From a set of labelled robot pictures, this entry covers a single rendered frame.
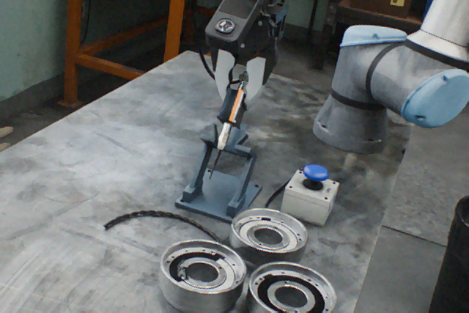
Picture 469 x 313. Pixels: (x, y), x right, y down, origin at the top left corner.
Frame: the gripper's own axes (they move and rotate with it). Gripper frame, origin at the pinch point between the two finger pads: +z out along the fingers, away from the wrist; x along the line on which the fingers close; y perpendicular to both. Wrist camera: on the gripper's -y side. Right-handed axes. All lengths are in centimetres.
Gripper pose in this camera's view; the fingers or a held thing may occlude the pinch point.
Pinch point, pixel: (235, 101)
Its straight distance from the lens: 92.1
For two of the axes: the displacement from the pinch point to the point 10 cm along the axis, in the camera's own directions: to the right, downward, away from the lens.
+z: -1.3, 8.6, 4.9
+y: 3.5, -4.2, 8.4
